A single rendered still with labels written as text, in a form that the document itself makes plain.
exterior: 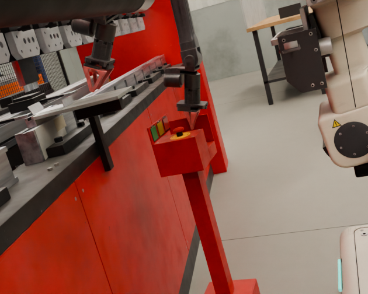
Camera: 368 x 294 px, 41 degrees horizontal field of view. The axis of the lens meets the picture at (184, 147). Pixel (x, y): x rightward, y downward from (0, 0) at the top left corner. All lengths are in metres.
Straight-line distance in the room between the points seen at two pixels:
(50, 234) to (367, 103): 0.87
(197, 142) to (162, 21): 2.07
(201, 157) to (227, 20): 7.47
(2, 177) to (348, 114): 0.91
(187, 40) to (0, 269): 1.03
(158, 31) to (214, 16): 5.50
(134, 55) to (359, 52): 2.47
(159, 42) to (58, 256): 2.64
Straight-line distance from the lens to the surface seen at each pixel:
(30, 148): 1.48
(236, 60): 9.11
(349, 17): 1.40
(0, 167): 1.28
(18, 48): 1.49
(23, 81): 1.54
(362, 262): 1.72
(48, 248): 1.16
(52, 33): 1.74
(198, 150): 1.66
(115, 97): 1.41
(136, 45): 3.68
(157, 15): 3.64
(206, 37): 9.17
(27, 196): 1.15
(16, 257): 1.04
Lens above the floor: 1.14
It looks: 14 degrees down
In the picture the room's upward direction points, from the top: 15 degrees counter-clockwise
